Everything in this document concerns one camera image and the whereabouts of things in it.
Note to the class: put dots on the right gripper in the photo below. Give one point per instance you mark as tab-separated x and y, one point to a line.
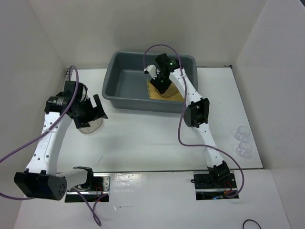
161	88

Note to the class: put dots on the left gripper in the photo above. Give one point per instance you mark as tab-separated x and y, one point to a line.
95	112

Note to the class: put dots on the clear plate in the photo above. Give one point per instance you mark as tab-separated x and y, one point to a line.
92	127
170	91

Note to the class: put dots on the bamboo mat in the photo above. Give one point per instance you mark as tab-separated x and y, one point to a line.
154	96

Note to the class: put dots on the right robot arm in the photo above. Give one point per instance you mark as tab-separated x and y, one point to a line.
195	112

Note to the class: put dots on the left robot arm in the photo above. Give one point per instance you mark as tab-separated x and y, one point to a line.
40	178

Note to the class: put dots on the grey plastic bin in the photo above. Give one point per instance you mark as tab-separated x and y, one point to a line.
125	85

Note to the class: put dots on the clear plastic cup near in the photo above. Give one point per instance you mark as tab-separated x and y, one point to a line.
244	149

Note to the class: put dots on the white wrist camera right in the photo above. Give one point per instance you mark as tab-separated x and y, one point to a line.
152	70

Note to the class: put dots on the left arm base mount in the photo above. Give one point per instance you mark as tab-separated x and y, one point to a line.
99	191

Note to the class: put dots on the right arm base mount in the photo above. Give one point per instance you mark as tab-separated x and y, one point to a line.
205	189

